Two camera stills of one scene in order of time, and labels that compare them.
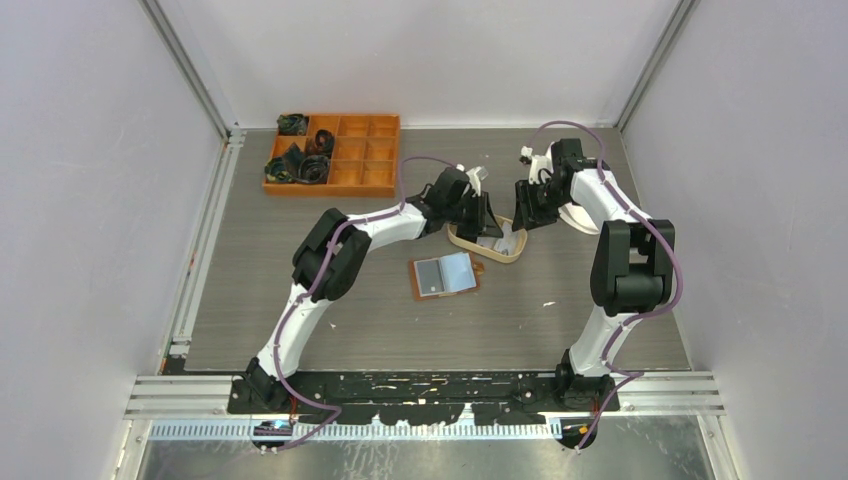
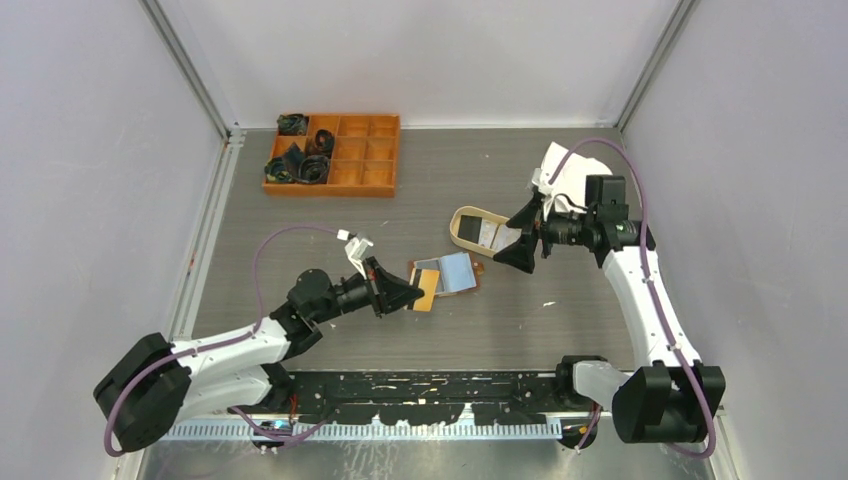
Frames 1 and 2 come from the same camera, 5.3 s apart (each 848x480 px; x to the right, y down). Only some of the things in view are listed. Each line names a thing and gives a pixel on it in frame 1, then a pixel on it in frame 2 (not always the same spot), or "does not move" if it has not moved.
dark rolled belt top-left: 293,124 does not move
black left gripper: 485,225 → 388,292
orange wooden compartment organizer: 365,158 does not move
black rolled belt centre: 324,143 does not move
